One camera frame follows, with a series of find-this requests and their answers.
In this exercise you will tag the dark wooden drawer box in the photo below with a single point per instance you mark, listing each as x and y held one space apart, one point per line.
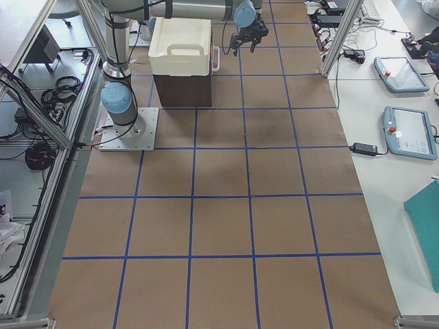
184 91

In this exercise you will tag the cream drawer handle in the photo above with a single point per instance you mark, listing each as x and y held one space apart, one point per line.
215 58

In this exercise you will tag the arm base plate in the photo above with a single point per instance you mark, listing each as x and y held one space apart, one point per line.
141 136

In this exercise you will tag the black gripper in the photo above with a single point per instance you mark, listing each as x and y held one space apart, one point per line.
254 30

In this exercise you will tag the far blue teach pendant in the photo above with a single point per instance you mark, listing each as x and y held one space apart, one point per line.
400 75

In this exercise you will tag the cream plastic tray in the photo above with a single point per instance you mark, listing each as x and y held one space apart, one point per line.
181 47

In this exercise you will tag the near blue teach pendant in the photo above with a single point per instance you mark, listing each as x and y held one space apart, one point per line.
408 133

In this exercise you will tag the teal box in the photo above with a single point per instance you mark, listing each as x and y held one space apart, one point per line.
423 211

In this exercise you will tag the blue teach pendant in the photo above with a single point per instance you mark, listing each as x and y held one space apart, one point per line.
408 133
400 75

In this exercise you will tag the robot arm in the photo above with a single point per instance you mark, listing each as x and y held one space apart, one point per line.
118 96

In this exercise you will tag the aluminium frame post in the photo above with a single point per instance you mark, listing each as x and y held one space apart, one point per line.
345 25

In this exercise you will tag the small black adapter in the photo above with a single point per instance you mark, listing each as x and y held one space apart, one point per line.
364 149

